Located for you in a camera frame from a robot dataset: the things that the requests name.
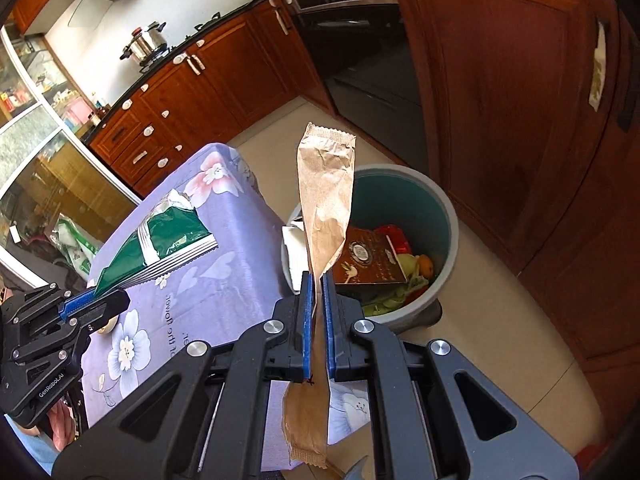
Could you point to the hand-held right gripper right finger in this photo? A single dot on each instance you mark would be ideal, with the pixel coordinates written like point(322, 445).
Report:
point(330, 330)

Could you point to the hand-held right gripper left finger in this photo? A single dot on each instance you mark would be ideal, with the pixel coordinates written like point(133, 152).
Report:
point(306, 330)

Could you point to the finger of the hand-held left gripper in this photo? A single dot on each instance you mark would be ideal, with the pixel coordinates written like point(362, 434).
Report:
point(107, 306)
point(82, 301)

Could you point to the green corn husks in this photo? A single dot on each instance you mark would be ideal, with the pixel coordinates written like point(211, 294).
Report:
point(400, 295)

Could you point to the brown printed packet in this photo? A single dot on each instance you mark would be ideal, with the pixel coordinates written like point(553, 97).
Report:
point(370, 255)

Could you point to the green snack bag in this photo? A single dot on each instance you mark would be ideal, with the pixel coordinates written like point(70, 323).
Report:
point(170, 240)

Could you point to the brown paper packet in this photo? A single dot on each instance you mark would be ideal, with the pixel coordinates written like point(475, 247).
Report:
point(325, 185)

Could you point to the grey trash bin teal inside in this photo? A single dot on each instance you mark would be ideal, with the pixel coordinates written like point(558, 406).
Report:
point(400, 185)

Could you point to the person's left hand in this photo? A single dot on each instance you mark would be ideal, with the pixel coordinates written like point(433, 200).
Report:
point(62, 425)

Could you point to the small cream round object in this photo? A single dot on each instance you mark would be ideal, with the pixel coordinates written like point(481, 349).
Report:
point(109, 325)

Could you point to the dark cloth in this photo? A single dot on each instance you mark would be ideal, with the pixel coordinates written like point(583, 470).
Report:
point(45, 260)

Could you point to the green and white bag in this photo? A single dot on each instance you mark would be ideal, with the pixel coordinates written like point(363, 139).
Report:
point(75, 245)

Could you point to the purple floral tablecloth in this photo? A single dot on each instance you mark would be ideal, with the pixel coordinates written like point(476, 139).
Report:
point(225, 300)

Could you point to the light blue jacket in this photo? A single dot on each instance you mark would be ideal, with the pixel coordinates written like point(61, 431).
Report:
point(35, 452)

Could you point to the orange peel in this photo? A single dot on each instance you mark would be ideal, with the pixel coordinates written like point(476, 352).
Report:
point(426, 265)

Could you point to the glass door cabinet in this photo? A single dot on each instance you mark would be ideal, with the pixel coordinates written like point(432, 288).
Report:
point(50, 160)

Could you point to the black built-in oven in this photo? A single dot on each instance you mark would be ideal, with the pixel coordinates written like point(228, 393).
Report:
point(360, 75)

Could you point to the wooden kitchen base cabinets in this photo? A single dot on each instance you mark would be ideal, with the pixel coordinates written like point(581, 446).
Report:
point(225, 75)

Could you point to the steel pressure cooker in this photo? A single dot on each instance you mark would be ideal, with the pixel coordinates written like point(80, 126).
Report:
point(145, 45)

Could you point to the wooden door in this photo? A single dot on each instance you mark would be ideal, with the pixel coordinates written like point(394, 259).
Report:
point(500, 110)

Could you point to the black gas stove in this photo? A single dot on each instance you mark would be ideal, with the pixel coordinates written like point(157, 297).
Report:
point(200, 27)

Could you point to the long paper door sticker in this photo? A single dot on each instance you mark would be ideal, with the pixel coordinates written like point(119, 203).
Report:
point(598, 65)

